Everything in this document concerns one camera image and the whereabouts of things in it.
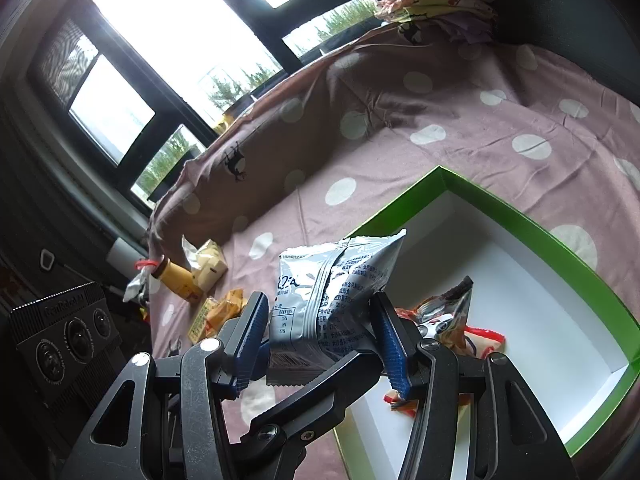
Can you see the cream tissue pack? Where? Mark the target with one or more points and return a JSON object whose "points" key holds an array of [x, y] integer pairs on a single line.
{"points": [[210, 265]]}

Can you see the dark grey cushion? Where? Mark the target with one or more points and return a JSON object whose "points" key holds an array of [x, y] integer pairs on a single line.
{"points": [[575, 25]]}

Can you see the orange wafer packet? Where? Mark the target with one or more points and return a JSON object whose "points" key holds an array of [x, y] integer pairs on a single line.
{"points": [[227, 307]]}

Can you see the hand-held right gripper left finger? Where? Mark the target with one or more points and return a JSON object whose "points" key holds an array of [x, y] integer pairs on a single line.
{"points": [[252, 330]]}

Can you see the yellow container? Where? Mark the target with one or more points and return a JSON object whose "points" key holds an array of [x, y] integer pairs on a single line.
{"points": [[231, 119]]}

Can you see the pink dotted bedsheet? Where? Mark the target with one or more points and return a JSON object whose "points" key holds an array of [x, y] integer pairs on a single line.
{"points": [[450, 100]]}

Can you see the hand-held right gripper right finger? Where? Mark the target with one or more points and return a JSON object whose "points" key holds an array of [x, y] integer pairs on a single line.
{"points": [[392, 355]]}

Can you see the white silver snack bag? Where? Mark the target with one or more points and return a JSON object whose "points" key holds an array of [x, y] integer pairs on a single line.
{"points": [[330, 300]]}

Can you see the white paper roll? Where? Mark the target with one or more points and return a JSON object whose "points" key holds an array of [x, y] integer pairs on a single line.
{"points": [[122, 255]]}

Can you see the pile of folded clothes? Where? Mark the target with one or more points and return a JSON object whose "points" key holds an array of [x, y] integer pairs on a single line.
{"points": [[430, 2]]}

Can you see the crumpled silver foil wrapper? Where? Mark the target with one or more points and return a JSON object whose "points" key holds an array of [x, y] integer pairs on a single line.
{"points": [[136, 287]]}

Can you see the yellow cracker packet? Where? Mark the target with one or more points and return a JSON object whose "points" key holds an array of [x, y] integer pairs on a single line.
{"points": [[202, 322]]}

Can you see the dark cabinet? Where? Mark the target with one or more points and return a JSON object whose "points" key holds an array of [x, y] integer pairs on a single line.
{"points": [[30, 210]]}

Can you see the large orange snack bag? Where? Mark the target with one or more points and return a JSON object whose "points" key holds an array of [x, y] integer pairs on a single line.
{"points": [[482, 340]]}

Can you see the green cardboard box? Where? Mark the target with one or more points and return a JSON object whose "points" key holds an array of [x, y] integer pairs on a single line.
{"points": [[500, 280]]}

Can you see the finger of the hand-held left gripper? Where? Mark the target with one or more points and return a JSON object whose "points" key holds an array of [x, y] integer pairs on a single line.
{"points": [[310, 405]]}

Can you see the yellow bear bottle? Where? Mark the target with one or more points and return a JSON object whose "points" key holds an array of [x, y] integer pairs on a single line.
{"points": [[180, 280]]}

